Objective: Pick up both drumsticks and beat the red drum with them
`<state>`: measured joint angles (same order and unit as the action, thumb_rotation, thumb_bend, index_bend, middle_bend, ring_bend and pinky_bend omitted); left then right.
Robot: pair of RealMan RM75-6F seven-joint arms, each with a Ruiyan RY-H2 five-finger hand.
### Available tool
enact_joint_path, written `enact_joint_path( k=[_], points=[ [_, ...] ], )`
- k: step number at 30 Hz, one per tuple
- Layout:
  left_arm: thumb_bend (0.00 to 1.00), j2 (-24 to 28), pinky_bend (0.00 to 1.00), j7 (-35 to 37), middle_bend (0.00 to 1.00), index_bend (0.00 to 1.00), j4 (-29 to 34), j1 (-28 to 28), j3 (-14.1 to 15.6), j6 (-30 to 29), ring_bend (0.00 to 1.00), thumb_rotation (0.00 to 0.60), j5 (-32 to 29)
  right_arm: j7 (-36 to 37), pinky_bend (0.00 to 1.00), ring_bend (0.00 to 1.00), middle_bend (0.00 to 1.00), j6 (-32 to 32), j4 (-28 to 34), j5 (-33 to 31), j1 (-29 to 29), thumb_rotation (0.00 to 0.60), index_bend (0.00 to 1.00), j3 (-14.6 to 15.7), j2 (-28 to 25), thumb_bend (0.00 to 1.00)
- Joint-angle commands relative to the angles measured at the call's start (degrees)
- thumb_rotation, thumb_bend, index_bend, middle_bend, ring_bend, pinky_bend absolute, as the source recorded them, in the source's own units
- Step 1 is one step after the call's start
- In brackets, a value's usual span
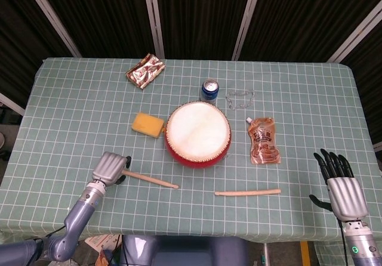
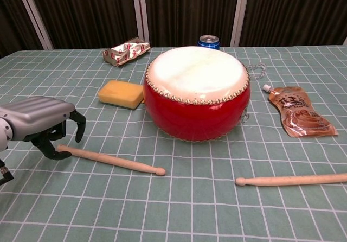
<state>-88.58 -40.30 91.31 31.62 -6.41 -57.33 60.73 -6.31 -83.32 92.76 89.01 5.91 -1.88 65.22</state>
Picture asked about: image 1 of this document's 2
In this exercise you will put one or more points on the metal table leg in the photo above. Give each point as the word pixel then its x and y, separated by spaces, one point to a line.
pixel 265 254

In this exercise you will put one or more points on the orange snack bag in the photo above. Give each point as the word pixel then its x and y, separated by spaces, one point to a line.
pixel 103 258

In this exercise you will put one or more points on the gold foil snack wrapper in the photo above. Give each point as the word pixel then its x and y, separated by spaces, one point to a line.
pixel 145 71

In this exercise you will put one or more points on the wooden drumstick with bead tip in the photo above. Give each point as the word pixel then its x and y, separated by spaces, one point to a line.
pixel 149 179

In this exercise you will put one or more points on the red drum with white skin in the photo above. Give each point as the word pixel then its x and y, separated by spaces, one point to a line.
pixel 197 134

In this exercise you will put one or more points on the dark partition panel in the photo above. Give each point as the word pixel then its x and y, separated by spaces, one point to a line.
pixel 98 15
pixel 203 15
pixel 370 78
pixel 298 15
pixel 18 39

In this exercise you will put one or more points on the green checked tablecloth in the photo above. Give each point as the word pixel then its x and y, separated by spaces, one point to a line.
pixel 89 105

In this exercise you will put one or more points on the white printed paper sheet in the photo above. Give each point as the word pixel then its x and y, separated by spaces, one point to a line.
pixel 100 242

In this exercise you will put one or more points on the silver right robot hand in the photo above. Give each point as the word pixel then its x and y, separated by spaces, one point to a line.
pixel 346 194

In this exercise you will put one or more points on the brown sauce pouch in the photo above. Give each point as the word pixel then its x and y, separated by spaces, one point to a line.
pixel 264 142

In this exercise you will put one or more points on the plain wooden drumstick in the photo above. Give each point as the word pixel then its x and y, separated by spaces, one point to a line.
pixel 247 192

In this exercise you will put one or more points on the blue soda can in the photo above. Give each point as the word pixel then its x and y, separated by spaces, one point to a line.
pixel 210 94

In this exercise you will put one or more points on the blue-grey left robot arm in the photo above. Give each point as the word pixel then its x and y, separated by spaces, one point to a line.
pixel 80 212

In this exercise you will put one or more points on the white partition frame post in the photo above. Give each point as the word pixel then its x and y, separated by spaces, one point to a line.
pixel 53 18
pixel 244 18
pixel 355 33
pixel 10 102
pixel 153 18

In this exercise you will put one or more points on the yellow sponge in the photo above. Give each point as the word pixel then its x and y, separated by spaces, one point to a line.
pixel 147 125

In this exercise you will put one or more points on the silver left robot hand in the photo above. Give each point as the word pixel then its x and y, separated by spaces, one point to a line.
pixel 109 167

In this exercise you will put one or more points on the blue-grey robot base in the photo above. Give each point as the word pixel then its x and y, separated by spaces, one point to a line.
pixel 185 251

